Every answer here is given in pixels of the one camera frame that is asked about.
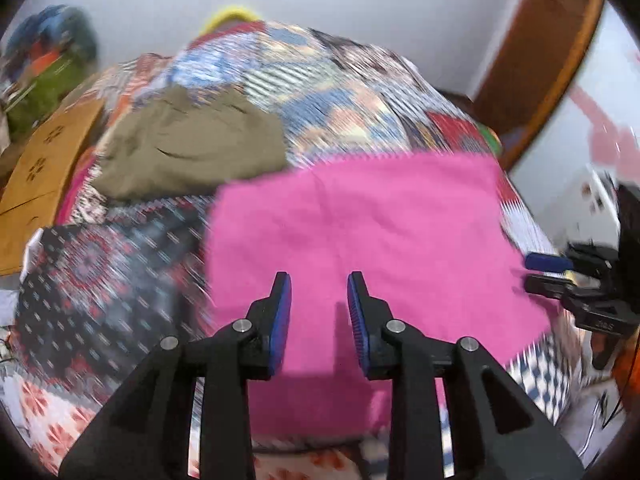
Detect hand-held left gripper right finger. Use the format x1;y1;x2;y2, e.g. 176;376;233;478
346;270;586;480

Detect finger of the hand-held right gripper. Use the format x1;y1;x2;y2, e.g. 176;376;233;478
524;275;572;297
524;252;576;272

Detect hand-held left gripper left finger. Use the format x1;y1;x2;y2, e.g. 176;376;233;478
59;271;293;480

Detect pink pants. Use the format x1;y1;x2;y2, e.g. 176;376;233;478
205;152;563;436

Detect olive pants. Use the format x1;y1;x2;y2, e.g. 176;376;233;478
95;85;291;202

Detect wooden wardrobe with heart print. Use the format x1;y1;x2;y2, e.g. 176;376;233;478
470;0;640;261

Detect patchwork blanket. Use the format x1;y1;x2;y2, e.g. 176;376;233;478
0;19;593;480

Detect white printed cloth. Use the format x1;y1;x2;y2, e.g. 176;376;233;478
0;287;23;362

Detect wooden lap table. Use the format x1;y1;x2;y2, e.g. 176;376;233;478
0;97;107;277

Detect striped quilt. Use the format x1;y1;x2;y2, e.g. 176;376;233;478
75;52;182;111

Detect yellow hoop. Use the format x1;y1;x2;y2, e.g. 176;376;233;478
202;5;264;37

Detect green bag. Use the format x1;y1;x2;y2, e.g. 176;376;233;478
4;57;87;137

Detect pile of clothes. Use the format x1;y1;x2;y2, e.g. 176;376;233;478
2;5;99;77

